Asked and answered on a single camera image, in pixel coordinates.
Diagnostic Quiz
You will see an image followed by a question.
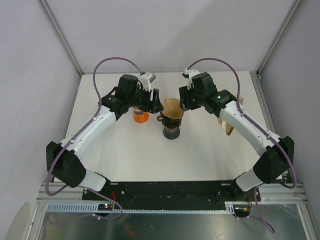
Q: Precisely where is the orange glass flask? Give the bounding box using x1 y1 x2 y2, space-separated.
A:
133 111 149 124

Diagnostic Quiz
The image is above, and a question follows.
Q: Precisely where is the dark green dripper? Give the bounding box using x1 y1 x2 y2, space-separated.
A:
156 111 182 129

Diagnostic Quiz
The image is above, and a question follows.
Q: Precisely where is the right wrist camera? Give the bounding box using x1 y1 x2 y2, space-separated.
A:
182 68 200 90

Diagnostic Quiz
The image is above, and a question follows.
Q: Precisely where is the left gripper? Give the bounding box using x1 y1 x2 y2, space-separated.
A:
127 84 164 115

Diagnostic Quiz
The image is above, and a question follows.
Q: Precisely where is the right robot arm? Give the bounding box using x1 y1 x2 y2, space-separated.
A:
179 69 294 201

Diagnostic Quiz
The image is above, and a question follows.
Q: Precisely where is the aluminium frame post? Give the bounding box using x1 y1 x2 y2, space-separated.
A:
37 0 84 76
256 0 306 76

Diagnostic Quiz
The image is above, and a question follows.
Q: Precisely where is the brown coffee filter stack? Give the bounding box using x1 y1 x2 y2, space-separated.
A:
217 102 240 136

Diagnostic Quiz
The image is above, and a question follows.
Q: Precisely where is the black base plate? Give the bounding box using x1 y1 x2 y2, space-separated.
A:
82 180 261 209

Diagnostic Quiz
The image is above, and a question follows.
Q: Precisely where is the right aluminium frame post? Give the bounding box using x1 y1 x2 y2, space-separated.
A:
256 0 306 76

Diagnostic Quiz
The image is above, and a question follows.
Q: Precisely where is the grey cable duct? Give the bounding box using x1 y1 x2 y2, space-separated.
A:
46 202 249 214

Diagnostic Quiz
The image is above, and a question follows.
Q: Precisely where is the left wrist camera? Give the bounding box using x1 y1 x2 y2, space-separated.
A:
138 72 156 92

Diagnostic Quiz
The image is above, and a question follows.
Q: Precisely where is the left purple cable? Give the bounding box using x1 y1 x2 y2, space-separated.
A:
44 57 146 226

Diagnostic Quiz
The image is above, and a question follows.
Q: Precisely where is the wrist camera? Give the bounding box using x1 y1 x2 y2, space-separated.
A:
138 72 156 92
182 68 200 90

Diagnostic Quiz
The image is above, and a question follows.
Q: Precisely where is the aluminium rail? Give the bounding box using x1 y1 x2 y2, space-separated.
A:
37 183 309 204

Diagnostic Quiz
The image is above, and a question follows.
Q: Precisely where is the left aluminium frame post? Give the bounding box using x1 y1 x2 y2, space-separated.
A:
37 0 84 76

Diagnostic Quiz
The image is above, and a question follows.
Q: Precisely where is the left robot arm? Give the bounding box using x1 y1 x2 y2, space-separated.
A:
46 72 163 200

